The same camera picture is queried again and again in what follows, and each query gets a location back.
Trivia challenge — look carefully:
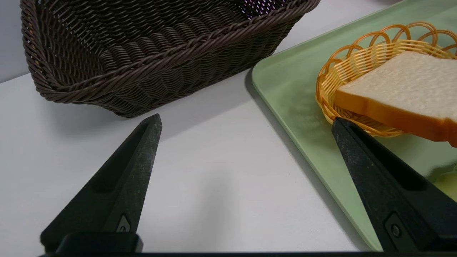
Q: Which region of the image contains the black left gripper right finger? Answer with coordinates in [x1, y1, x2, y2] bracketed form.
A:
[331, 117, 457, 252]

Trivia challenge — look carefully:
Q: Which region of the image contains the light green plastic tray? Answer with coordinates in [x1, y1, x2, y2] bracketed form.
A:
[251, 0, 457, 252]

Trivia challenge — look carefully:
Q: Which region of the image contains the dark brown wicker basket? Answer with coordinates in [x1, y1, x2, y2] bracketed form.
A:
[20, 0, 321, 119]

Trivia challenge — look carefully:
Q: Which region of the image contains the grey brush with green handle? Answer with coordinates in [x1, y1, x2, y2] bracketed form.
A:
[427, 162, 457, 202]

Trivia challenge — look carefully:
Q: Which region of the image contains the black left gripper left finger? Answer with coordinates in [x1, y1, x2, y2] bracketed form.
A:
[40, 114, 163, 254]

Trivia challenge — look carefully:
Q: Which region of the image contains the small yellow wicker basket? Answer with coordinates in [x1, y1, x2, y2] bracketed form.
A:
[315, 21, 457, 138]

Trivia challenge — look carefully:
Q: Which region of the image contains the toy bread slice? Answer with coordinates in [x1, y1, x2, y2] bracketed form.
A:
[334, 51, 457, 147]

